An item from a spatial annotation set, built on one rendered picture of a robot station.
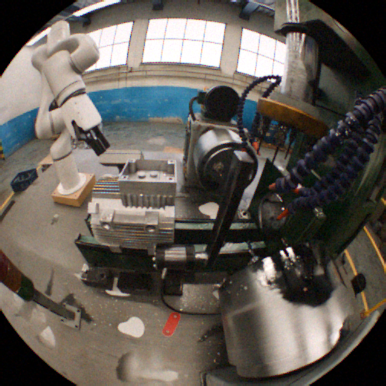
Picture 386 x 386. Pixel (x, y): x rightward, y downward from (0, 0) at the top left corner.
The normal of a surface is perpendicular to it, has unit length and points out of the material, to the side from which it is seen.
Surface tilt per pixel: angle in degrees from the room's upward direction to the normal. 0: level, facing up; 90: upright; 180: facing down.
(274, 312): 43
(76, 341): 0
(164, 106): 90
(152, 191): 90
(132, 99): 90
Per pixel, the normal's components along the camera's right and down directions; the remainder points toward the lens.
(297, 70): -0.69, 0.36
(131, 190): 0.11, 0.60
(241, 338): -0.91, -0.28
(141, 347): 0.12, -0.80
